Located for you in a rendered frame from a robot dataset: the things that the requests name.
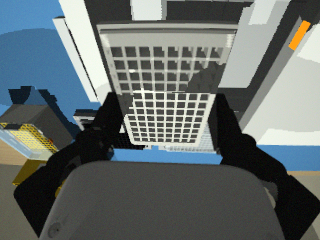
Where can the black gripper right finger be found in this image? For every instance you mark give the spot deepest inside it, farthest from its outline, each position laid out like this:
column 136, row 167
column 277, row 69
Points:
column 296, row 207

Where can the yellow open-top bin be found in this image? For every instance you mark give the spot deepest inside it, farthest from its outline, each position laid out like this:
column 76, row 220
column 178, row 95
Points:
column 29, row 168

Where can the white multi-well plate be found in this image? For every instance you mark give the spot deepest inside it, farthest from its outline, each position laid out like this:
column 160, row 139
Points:
column 205, row 145

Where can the blue bench mat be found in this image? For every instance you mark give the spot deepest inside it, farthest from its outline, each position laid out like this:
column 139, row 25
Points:
column 36, row 69

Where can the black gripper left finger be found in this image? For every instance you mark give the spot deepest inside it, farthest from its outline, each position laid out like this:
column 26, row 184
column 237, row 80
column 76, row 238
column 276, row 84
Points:
column 36, row 194

